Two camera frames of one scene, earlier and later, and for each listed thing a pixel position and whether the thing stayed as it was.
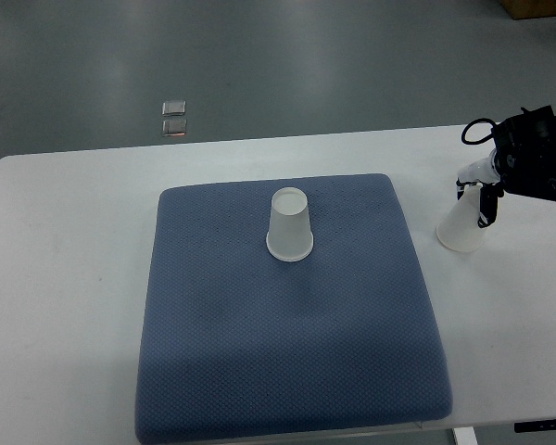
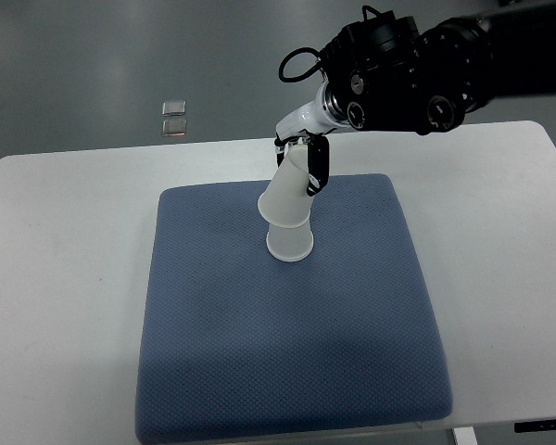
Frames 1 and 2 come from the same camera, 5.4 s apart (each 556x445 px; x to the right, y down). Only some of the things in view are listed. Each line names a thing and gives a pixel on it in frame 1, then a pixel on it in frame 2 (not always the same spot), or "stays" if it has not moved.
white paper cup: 460,230 to 284,201
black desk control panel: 548,425 stays
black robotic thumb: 489,196 to 318,163
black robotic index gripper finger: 460,188 to 279,146
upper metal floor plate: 173,108 stays
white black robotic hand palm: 483,170 to 309,117
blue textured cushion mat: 237,344 stays
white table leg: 464,436 stays
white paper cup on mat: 289,237 stays
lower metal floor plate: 174,127 stays
